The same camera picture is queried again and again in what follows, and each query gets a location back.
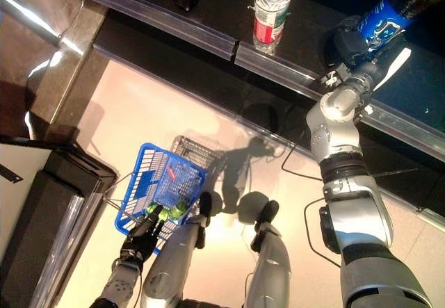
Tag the dark glossy stone plinth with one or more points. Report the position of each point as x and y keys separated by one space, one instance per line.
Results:
x=41 y=89

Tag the blue plastic shopping basket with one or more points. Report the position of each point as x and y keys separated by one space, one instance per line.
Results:
x=149 y=179

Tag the black base shelf board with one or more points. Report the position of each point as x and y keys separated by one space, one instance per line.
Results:
x=156 y=54
x=400 y=183

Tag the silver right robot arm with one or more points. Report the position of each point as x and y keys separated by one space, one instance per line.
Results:
x=361 y=210

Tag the small pepsi cola bottle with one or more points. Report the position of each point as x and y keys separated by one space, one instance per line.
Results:
x=382 y=23

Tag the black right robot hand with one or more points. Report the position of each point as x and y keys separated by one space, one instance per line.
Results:
x=347 y=44

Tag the clear water bottle red label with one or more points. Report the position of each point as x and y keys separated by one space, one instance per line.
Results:
x=271 y=9

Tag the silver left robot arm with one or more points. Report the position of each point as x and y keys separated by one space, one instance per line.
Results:
x=120 y=283

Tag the black side shelf unit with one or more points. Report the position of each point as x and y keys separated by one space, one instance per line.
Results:
x=62 y=190

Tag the small red packet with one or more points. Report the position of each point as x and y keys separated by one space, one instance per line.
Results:
x=171 y=173

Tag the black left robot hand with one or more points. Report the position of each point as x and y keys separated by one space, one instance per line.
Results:
x=142 y=242

